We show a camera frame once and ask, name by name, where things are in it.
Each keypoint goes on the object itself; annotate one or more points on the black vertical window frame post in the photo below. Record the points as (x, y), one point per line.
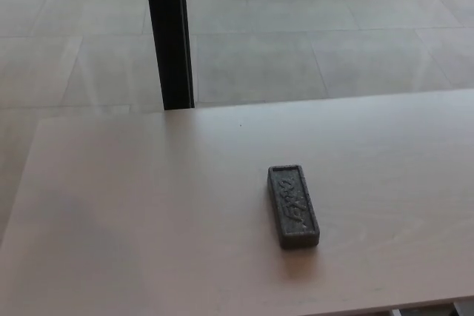
(168, 35)

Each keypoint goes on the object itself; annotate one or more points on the dark grey whiteboard eraser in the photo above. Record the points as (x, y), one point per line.
(293, 206)

